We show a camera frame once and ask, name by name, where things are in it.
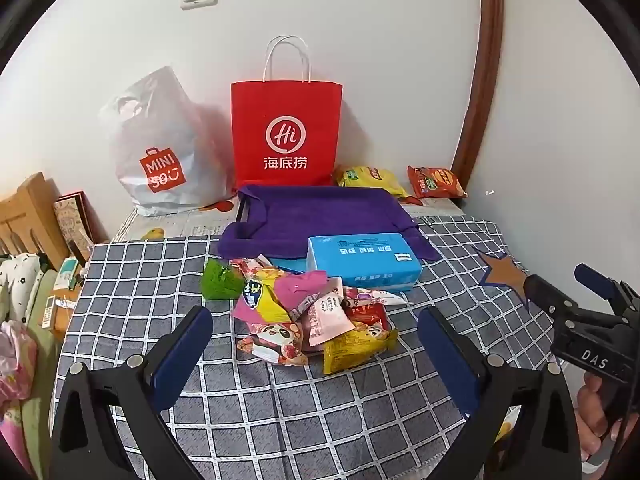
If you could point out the white plastic bag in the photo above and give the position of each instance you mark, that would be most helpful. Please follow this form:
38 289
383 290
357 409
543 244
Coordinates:
165 125

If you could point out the purple towel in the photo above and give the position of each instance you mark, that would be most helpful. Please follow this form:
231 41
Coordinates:
325 210

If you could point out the brown wooden door frame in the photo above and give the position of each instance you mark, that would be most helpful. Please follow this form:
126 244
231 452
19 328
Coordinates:
487 85

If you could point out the pink and yellow snack packet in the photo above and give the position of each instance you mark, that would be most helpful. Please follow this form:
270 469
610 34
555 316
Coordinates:
295 292

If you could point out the person's right hand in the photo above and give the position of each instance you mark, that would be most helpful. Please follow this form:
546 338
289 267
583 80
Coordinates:
590 405

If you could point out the small white box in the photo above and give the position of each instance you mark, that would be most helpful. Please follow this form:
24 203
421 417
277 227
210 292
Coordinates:
70 272

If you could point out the orange chips bag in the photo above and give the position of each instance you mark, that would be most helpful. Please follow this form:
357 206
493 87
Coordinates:
435 182

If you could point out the blue tissue pack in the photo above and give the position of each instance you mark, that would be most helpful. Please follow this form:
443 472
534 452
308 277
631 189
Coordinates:
360 260

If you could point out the red paper bag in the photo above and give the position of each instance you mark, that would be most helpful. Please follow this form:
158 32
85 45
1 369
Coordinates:
287 110

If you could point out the panda print snack packet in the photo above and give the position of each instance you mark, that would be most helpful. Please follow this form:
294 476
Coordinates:
275 345

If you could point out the white dotted cloth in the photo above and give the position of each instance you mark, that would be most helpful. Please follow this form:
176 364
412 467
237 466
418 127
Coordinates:
20 280

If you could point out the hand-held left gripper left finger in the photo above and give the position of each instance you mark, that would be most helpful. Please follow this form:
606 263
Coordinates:
182 355

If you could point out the green snack packet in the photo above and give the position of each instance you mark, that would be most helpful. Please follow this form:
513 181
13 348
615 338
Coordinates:
220 280

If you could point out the wooden headboard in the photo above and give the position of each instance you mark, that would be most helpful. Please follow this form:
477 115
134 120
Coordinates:
30 210

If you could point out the grey checkered cloth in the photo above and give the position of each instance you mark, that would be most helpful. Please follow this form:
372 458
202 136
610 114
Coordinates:
280 410

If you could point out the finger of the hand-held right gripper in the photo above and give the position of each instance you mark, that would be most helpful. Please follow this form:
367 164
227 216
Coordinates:
545 290
595 280

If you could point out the pink cloth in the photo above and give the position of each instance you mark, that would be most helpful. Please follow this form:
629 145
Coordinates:
15 360

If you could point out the small pink white candy packet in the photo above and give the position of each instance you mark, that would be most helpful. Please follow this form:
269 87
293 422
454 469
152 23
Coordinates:
250 267

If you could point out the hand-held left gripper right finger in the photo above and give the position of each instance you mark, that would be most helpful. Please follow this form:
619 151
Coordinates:
450 355

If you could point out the long white pink candy packet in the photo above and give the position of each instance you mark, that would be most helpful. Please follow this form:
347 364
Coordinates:
380 297

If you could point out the brown patterned box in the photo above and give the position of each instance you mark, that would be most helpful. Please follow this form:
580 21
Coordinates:
72 220

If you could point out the blue snack packet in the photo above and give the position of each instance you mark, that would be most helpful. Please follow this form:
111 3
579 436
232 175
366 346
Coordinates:
290 265

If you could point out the light pink snack packet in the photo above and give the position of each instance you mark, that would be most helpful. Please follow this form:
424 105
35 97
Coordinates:
325 322

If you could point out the red snack packet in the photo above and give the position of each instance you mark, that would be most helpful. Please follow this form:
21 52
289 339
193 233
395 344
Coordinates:
367 316

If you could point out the yellow chips bag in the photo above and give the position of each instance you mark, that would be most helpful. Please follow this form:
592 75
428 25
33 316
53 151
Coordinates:
370 179

